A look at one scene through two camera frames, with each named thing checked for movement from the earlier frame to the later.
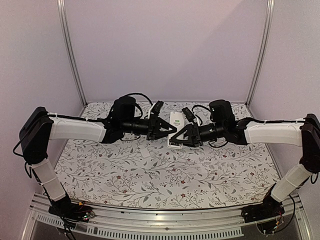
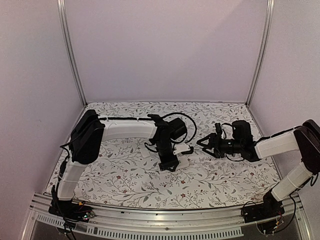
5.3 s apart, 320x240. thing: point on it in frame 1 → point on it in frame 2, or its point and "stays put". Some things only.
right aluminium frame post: [262, 54] stays put
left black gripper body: [152, 128] → [166, 162]
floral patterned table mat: [149, 175] stays put
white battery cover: [145, 152] stays put
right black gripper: [196, 134] → [216, 145]
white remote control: [177, 120] → [183, 161]
